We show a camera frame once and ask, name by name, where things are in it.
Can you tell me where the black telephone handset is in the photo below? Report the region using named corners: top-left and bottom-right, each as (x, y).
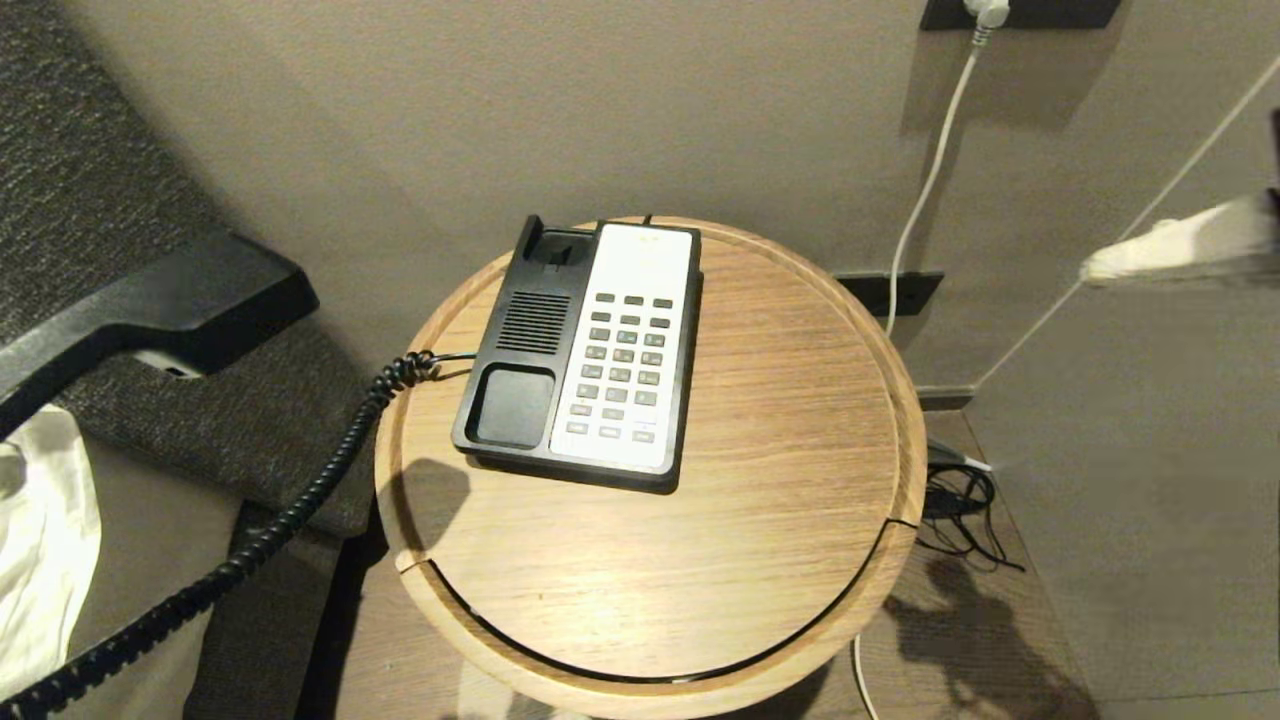
top-left (0, 230), bottom-right (321, 441)

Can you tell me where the black phone cord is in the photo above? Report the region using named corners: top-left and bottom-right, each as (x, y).
top-left (0, 350), bottom-right (479, 720)

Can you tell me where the black white keypad phone base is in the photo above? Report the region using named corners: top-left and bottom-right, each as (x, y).
top-left (451, 214), bottom-right (704, 494)

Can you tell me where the dark grey fabric headboard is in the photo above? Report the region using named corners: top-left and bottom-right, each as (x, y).
top-left (0, 0), bottom-right (391, 720)

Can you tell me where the transparent umbrella white tip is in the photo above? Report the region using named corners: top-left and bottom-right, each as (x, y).
top-left (925, 437), bottom-right (993, 474)

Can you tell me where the round wooden side table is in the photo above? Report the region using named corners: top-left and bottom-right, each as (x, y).
top-left (375, 216), bottom-right (926, 719)

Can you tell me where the black wall socket panel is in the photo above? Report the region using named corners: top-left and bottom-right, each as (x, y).
top-left (920, 0), bottom-right (1121, 31)

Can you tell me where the white power cable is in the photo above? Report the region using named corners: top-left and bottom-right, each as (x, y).
top-left (852, 28), bottom-right (986, 720)

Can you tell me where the small black wall socket plate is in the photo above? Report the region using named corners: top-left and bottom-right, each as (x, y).
top-left (833, 272), bottom-right (943, 319)

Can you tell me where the black power adapter with cables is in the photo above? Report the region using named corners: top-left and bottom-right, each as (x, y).
top-left (915, 465), bottom-right (1026, 576)

